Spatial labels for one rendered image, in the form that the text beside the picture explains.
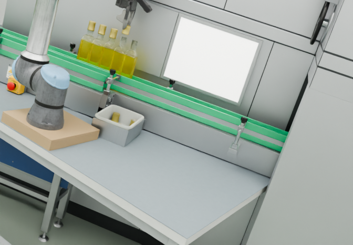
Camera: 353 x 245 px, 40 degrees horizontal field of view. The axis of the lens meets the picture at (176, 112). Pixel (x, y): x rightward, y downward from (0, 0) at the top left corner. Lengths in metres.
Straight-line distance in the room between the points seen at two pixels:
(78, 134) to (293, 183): 0.93
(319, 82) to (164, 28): 0.84
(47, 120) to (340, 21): 1.21
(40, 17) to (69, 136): 0.48
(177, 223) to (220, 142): 0.71
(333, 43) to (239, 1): 0.58
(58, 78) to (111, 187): 0.48
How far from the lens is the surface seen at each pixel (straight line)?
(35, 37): 2.04
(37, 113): 2.00
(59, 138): 1.95
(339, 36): 2.03
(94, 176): 1.83
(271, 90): 2.44
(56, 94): 1.97
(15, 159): 2.66
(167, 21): 2.45
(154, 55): 2.49
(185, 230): 1.67
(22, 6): 2.80
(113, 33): 2.40
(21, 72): 2.08
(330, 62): 2.04
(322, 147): 2.11
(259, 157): 2.31
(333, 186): 2.17
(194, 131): 2.32
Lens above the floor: 1.58
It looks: 17 degrees down
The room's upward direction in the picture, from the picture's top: 18 degrees clockwise
